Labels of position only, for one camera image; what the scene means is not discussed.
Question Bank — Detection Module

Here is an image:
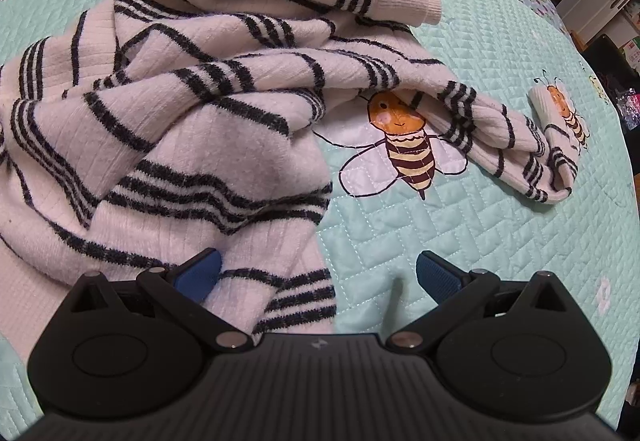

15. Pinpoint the pink plastic bag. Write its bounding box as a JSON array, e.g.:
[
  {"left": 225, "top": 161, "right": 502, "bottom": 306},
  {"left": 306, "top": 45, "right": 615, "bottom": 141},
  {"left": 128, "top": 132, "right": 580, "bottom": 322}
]
[{"left": 617, "top": 88, "right": 640, "bottom": 129}]

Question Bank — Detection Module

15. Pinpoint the black chair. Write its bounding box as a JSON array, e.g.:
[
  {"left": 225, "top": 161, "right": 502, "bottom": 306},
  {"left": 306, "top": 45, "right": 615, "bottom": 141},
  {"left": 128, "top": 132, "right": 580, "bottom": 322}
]
[{"left": 582, "top": 35, "right": 640, "bottom": 96}]

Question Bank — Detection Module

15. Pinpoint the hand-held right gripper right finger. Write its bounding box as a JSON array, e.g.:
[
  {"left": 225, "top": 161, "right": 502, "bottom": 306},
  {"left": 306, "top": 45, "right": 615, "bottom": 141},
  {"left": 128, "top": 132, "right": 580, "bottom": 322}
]
[{"left": 387, "top": 250, "right": 582, "bottom": 353}]

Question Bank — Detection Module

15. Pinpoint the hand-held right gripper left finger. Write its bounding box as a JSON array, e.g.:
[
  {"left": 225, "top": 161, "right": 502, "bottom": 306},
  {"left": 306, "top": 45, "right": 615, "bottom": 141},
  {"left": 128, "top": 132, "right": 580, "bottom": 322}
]
[{"left": 54, "top": 248, "right": 253, "bottom": 353}]

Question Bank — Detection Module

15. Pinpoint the mint bee-print quilted bedspread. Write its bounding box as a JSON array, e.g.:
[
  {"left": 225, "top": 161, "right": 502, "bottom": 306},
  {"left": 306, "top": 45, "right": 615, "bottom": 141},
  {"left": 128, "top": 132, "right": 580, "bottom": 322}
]
[{"left": 0, "top": 0, "right": 640, "bottom": 441}]

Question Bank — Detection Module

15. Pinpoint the white black-striped sweater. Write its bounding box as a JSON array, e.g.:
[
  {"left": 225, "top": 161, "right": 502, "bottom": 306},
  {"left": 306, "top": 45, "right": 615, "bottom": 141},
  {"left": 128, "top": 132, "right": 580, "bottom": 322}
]
[{"left": 0, "top": 0, "right": 573, "bottom": 362}]

